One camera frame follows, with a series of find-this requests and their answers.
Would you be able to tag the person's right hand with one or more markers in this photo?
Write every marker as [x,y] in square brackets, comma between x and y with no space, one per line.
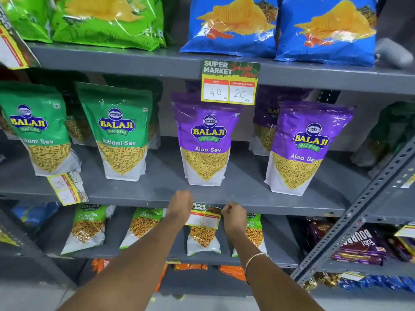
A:
[235,220]

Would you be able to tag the person's left hand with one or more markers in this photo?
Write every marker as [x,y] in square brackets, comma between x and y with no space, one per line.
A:
[178,207]

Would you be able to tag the person's right fingers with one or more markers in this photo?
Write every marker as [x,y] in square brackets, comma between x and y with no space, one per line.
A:
[226,209]

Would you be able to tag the person's left fingers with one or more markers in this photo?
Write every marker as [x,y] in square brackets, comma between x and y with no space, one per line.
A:
[188,196]

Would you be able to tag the green and yellow price tag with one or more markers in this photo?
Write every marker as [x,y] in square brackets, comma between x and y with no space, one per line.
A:
[202,216]

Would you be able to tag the person's left forearm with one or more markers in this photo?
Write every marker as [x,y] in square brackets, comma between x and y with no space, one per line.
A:
[129,268]

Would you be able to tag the person's right forearm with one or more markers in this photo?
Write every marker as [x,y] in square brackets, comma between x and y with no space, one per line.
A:
[272,285]

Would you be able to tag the small green snack pouch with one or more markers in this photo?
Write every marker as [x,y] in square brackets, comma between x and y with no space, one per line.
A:
[202,239]
[141,226]
[256,233]
[86,228]

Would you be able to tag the thin gold bangle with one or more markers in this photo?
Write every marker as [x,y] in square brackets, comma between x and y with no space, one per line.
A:
[256,256]

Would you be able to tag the orange snack packet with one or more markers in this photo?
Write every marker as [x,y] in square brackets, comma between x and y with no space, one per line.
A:
[161,276]
[233,272]
[189,266]
[100,265]

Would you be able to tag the purple snack pouch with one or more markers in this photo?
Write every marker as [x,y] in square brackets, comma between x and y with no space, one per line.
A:
[267,119]
[306,142]
[206,135]

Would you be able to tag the purple biscuit packet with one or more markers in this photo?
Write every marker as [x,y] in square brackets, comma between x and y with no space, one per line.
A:
[402,249]
[319,231]
[360,247]

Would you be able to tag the gold shiny packet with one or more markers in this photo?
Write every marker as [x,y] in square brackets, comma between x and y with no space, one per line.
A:
[321,280]

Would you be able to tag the bent yellow price tag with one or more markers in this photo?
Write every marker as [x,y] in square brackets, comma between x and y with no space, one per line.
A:
[68,187]

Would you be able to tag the large green yellow price tag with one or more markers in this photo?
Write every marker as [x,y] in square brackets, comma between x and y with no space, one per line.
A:
[230,82]

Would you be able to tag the grey perforated metal rack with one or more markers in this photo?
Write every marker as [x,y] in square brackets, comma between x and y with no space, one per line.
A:
[356,204]

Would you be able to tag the grey metal shelf rack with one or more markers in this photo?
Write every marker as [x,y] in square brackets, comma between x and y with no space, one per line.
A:
[162,63]

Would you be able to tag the small yellow price tag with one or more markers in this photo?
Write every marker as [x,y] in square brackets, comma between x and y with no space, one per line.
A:
[408,181]
[351,276]
[405,231]

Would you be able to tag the blue snack packet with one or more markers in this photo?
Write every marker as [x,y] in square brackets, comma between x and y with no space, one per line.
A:
[35,213]

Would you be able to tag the row of blue shiny packets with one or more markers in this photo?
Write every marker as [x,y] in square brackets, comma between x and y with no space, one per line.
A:
[382,283]

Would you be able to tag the green chips bag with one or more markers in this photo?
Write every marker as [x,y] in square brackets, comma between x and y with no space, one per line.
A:
[107,19]
[26,16]
[159,25]

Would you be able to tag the blue chips bag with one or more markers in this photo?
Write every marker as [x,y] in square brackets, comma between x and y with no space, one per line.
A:
[327,29]
[233,25]

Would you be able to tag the dark green snack pouch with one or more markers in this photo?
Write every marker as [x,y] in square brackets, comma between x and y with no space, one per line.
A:
[389,135]

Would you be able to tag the yellow shelf tag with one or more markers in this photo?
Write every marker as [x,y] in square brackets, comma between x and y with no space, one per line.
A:
[8,238]

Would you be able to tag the yellow and red shelf label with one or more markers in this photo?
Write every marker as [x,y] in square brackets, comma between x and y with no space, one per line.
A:
[14,50]

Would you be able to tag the grey rounded object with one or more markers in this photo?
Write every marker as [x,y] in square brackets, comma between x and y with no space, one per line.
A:
[394,53]

